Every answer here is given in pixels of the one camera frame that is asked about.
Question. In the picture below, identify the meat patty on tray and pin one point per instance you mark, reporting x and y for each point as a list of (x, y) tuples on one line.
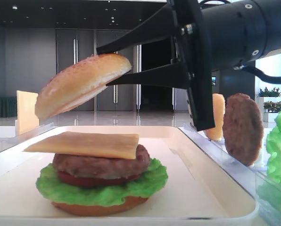
[(105, 168)]

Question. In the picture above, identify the upright brown meat patty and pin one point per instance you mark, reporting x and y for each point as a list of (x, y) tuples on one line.
[(242, 128)]

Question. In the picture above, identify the upright green lettuce leaf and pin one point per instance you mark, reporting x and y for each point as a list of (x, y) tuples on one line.
[(278, 150)]

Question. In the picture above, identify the bun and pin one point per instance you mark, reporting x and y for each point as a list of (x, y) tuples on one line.
[(98, 211), (216, 133), (79, 83)]

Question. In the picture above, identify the lettuce leaf on tray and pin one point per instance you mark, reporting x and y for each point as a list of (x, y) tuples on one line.
[(53, 189)]

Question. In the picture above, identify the tomato slice in burger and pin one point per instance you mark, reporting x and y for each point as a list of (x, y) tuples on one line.
[(92, 182)]

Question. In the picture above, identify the cheese slice on burger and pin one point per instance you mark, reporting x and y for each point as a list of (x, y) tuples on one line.
[(122, 146)]

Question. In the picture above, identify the upright cheese slice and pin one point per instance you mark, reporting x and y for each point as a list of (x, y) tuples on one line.
[(26, 117)]

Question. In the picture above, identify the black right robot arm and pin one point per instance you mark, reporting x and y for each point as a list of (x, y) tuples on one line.
[(241, 32)]

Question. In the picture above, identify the cream rectangular tray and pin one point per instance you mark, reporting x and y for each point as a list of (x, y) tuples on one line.
[(198, 192)]

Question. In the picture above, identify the clear long rail right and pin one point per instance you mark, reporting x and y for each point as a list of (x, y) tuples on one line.
[(254, 179)]

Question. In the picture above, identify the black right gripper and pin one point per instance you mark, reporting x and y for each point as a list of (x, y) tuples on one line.
[(194, 51)]

